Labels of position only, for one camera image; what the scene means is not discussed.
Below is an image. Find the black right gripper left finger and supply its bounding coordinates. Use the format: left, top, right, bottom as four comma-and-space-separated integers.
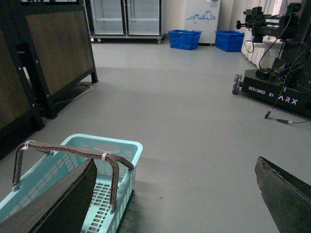
0, 159, 97, 233

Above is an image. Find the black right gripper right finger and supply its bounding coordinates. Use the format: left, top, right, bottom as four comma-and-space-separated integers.
255, 156, 311, 233

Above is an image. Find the light blue plastic basket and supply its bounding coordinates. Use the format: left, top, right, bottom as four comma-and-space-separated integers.
0, 134, 143, 233

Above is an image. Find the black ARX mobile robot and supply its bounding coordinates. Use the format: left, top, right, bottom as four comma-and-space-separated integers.
232, 0, 311, 117

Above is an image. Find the dark wooden shelf unit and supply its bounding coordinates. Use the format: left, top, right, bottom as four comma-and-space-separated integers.
0, 0, 98, 157

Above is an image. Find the blue crate right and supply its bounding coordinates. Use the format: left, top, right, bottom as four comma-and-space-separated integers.
216, 31, 244, 52

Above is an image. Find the blue crate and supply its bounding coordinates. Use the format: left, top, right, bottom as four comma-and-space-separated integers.
168, 30, 202, 50
216, 31, 244, 52

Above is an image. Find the blue crate left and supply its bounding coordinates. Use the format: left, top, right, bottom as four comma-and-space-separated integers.
168, 30, 202, 50

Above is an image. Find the glass door refrigerator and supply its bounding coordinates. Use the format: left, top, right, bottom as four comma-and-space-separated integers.
85, 0, 164, 44

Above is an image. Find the white cabinet with mountain print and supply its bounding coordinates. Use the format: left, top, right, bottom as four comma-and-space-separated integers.
183, 0, 221, 44

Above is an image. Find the black cable on floor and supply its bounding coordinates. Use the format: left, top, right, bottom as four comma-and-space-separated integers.
264, 110, 311, 124

